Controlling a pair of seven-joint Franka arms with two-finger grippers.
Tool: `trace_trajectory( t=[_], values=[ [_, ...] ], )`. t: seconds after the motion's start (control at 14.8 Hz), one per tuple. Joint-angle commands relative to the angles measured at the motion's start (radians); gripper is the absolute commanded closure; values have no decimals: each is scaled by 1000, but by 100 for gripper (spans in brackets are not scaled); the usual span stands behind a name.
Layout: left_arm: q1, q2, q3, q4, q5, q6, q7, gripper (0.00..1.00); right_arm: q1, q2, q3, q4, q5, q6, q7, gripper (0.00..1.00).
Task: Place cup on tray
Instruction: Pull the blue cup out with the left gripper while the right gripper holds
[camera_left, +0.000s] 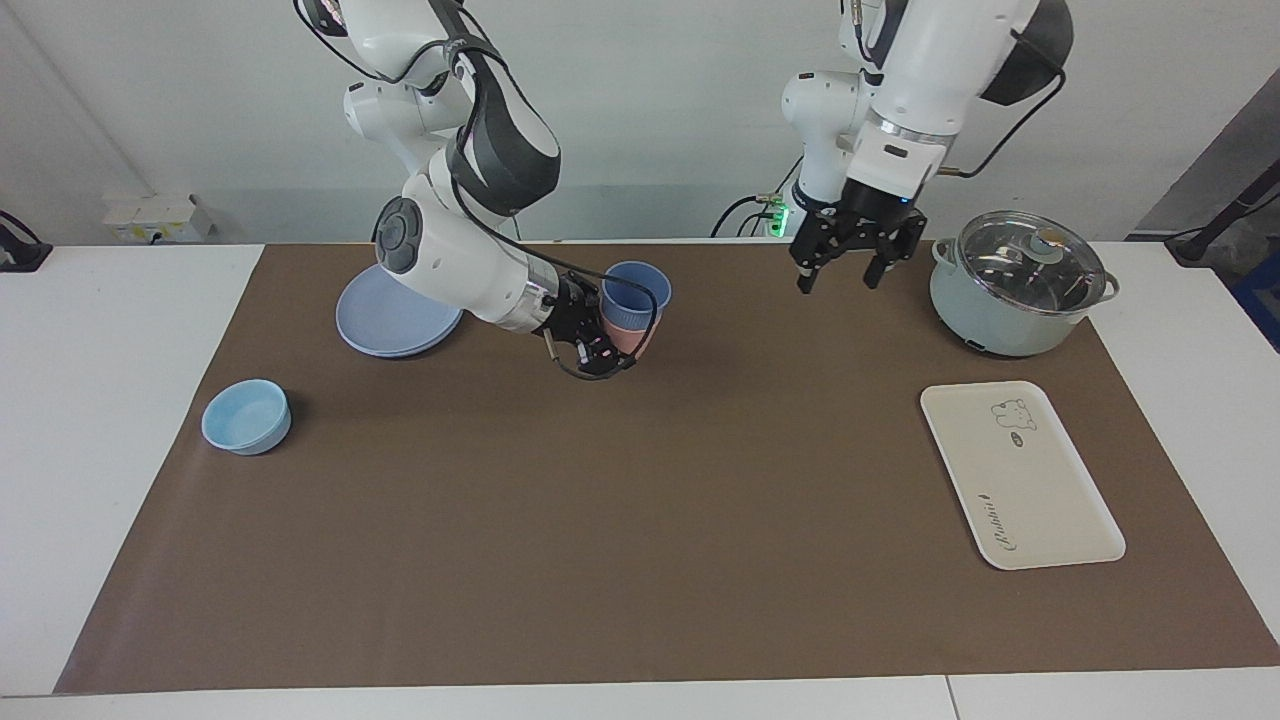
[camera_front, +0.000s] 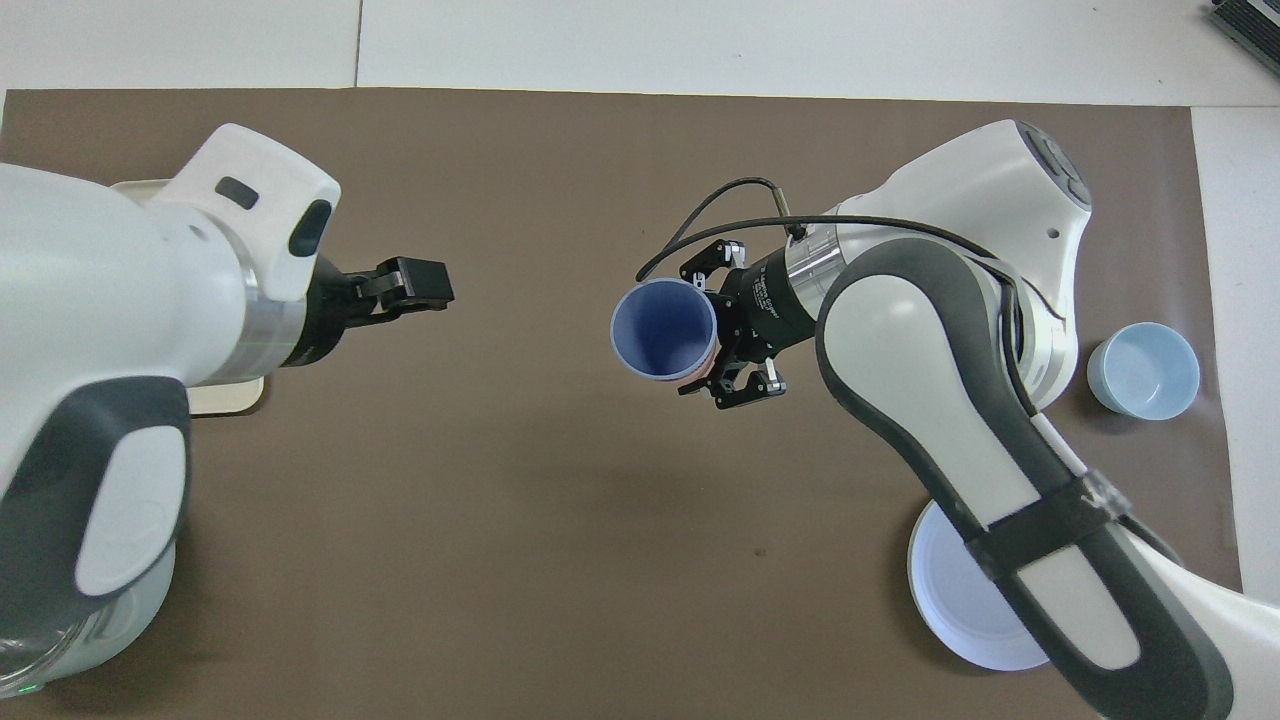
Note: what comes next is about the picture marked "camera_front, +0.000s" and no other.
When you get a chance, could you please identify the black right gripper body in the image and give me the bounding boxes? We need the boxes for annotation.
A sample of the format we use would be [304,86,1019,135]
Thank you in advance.
[715,255,826,366]

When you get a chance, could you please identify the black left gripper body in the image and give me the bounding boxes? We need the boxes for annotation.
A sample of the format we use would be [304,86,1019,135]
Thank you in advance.
[285,258,361,369]

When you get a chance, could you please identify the blue plastic cup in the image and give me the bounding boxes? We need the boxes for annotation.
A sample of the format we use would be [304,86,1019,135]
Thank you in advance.
[610,279,719,385]

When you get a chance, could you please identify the cream tray with rabbit print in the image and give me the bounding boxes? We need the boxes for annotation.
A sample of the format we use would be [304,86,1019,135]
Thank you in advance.
[108,178,267,417]

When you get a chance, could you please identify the brown paper table mat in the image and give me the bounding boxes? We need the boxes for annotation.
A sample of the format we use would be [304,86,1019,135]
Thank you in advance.
[0,88,1244,720]

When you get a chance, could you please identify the pale blue plate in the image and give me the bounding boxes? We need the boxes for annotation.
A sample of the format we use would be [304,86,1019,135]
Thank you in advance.
[907,500,1051,672]

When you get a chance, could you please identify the pale green cooking pot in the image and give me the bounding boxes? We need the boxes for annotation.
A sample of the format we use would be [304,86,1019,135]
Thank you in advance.
[0,540,179,698]

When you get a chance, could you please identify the light blue bowl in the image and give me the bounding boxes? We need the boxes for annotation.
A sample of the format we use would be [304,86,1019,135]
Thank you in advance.
[1087,322,1201,421]

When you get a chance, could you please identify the glass pot lid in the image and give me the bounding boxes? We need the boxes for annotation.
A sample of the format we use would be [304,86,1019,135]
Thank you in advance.
[0,600,101,686]

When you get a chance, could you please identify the grey ribbed device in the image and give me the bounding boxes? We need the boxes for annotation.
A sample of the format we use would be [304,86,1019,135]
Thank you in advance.
[1207,0,1280,63]

